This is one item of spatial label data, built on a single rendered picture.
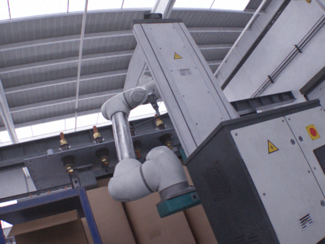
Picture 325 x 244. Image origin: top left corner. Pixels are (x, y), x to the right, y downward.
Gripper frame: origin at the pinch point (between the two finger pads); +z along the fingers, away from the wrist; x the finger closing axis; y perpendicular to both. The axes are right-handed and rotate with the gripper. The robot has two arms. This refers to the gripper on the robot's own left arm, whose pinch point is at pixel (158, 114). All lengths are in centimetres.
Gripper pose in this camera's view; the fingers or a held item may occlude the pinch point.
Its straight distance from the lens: 224.6
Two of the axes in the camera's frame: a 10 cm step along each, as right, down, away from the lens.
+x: 1.9, 3.3, 9.2
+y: 9.2, -4.0, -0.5
